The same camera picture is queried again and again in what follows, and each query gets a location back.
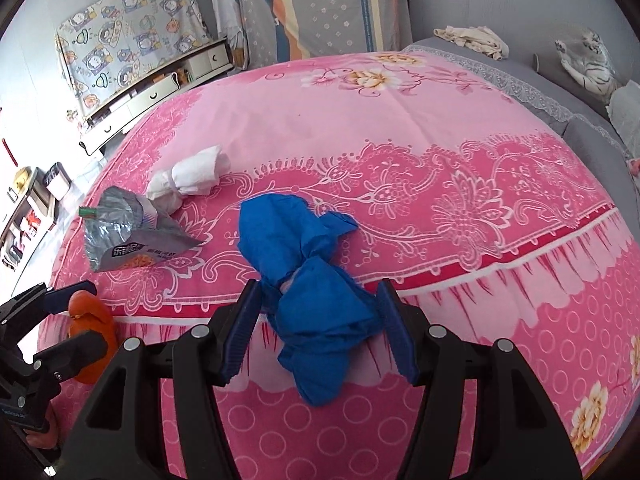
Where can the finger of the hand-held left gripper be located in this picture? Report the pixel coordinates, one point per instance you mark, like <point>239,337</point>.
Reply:
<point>70,297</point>
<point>75,360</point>

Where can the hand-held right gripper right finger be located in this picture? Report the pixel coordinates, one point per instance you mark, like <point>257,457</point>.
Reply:
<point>400,335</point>

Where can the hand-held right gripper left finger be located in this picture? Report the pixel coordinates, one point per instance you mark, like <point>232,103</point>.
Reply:
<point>240,330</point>

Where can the orange tangerine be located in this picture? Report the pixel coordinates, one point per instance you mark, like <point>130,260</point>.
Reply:
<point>92,322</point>

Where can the blue cloth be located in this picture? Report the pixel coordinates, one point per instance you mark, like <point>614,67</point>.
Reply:
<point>320,320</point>

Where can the person's left hand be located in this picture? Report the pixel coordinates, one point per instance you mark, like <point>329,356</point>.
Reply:
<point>40,440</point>

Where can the silver snack bag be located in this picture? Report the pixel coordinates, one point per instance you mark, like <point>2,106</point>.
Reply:
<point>120,230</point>

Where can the wooden shelf unit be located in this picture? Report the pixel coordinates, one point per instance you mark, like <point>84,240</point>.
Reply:
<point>30,220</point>

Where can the yellow round container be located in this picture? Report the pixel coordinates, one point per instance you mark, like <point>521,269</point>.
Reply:
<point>25,178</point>

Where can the white crumpled cloth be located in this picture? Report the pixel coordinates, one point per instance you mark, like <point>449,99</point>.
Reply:
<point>195,172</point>

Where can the pink floral blanket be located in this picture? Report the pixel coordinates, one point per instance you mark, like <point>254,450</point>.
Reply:
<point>400,110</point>

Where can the white dresser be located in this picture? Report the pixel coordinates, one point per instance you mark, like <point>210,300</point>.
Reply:
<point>205,62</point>

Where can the cartoon print cloth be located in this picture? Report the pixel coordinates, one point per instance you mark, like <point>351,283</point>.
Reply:
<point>130,25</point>

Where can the grey bolster pillow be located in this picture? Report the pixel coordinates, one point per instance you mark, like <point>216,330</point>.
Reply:
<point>547,70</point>

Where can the beige crumpled cloth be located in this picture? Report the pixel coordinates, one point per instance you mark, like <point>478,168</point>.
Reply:
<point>475,37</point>

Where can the white quilted pillow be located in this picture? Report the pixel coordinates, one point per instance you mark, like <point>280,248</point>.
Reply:
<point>627,115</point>

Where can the white hanging garment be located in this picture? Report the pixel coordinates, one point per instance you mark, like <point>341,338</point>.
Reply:
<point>225,5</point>

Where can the plush white tiger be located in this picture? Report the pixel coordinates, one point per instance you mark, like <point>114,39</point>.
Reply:
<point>590,67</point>

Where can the striped hanging bedsheet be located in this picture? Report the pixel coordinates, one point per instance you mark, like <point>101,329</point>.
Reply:
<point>325,5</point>

